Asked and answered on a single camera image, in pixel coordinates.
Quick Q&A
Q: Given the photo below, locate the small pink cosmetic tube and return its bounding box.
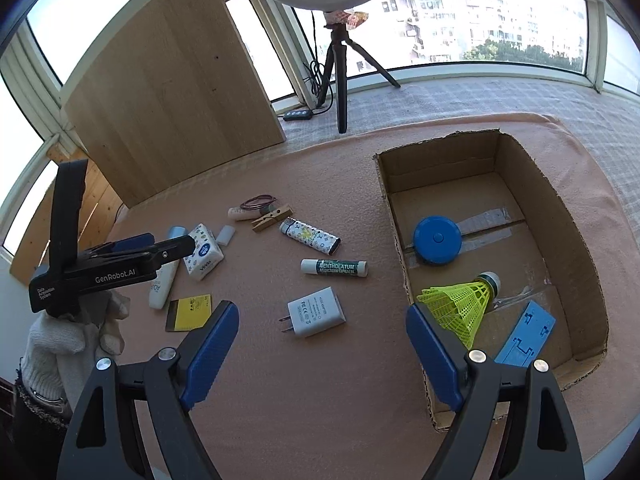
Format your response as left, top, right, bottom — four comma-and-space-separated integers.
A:
228, 206, 264, 221

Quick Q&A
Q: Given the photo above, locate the blue phone stand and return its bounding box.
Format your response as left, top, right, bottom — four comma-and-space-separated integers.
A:
494, 301, 555, 367

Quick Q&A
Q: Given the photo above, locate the purple hair tie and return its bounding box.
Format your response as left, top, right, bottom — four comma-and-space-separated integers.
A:
240, 193, 278, 213

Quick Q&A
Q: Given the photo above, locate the blue round tape measure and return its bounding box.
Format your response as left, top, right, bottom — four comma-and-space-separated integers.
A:
412, 216, 462, 266

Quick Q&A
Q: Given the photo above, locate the white gloved left hand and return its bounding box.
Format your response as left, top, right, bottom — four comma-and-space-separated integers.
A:
20, 290, 130, 418

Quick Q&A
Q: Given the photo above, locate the white sunscreen bottle blue cap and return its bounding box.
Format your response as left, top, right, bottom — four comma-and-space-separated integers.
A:
147, 225, 189, 311

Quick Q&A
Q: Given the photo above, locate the Vinda tissue pack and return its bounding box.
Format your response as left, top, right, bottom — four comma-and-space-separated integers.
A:
183, 223, 224, 282

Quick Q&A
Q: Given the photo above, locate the small white translucent cap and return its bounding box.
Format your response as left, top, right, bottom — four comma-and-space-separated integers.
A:
216, 226, 235, 247

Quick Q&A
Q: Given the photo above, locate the yellow notepad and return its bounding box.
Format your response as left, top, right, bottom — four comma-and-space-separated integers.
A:
165, 295, 213, 333

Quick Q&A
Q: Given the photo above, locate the wooden clothespin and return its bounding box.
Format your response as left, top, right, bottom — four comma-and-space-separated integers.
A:
252, 205, 293, 232

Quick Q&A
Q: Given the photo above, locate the wooden board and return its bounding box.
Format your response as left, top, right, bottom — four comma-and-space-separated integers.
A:
61, 0, 284, 207

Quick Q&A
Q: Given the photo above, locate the yellow shuttlecock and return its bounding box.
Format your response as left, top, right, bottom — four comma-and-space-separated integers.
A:
416, 271, 501, 350

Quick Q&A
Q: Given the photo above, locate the white patterned lighter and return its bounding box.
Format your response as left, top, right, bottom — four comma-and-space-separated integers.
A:
280, 217, 341, 255

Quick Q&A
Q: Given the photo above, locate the green Mentholatum lip balm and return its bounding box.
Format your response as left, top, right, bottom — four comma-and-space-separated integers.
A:
300, 259, 368, 278

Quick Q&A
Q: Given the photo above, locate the black remote controller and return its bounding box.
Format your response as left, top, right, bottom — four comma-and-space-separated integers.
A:
282, 108, 314, 122

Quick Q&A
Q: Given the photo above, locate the pink blanket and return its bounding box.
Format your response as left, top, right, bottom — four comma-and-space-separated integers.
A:
110, 114, 639, 479

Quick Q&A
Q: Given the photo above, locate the cardboard box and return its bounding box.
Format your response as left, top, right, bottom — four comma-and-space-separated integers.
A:
374, 128, 611, 434

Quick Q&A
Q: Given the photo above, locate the black tripod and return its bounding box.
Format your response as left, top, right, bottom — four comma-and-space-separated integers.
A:
317, 23, 400, 133

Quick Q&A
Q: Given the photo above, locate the checkered bedsheet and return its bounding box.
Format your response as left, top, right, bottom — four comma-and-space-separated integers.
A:
276, 75, 640, 246

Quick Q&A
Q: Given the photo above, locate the white USB wall charger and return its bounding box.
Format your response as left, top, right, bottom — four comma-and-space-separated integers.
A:
280, 287, 346, 338

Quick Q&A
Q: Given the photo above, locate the black cable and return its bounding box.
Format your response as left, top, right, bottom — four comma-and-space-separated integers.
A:
301, 8, 336, 111

